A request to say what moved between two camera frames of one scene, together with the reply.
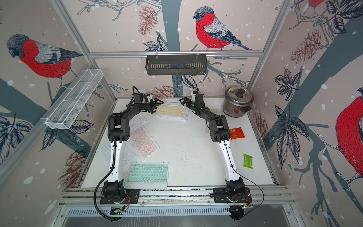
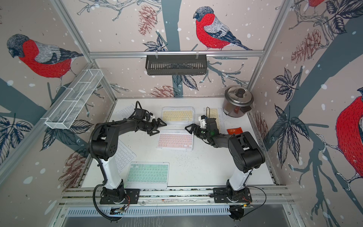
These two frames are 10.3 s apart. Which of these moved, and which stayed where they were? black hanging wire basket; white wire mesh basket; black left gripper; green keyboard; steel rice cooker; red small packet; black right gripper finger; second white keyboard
Moved: black right gripper finger; black left gripper
Stayed: white wire mesh basket; second white keyboard; red small packet; green keyboard; steel rice cooker; black hanging wire basket
